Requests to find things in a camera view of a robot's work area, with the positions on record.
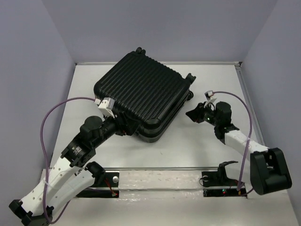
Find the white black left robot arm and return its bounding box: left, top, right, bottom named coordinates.
left=9, top=114, right=140, bottom=226

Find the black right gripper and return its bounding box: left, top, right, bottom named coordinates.
left=185, top=100, right=220, bottom=126

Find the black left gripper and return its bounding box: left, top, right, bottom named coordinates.
left=94, top=109, right=142, bottom=147

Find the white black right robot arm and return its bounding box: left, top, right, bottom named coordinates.
left=186, top=102, right=293, bottom=195

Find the black ribbed hard suitcase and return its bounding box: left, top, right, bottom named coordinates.
left=94, top=47, right=196, bottom=143

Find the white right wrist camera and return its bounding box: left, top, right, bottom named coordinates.
left=204, top=90, right=217, bottom=108

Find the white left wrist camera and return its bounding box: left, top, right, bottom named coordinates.
left=94, top=97, right=115, bottom=118

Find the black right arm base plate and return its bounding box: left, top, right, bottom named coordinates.
left=199, top=170, right=247, bottom=198

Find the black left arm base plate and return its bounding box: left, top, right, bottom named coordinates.
left=76, top=170, right=119, bottom=198

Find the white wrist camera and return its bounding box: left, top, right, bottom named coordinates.
left=94, top=97, right=115, bottom=118
left=204, top=90, right=217, bottom=108

